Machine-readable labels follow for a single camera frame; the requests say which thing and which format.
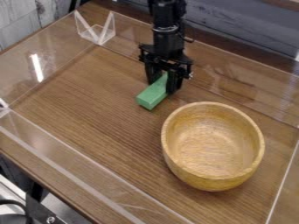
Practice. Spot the brown wooden bowl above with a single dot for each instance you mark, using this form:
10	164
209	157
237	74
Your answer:
213	145

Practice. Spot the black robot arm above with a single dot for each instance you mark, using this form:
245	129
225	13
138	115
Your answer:
168	13

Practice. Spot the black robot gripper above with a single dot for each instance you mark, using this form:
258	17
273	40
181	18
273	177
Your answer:
164	56

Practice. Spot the clear acrylic corner bracket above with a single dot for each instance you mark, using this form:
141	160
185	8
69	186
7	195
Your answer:
100	34

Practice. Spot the black metal base plate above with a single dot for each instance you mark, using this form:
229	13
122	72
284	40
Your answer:
53	211

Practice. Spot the green rectangular block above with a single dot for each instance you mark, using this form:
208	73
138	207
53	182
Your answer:
154	94

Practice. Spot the clear acrylic tray wall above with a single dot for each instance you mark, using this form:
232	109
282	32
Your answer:
86	184

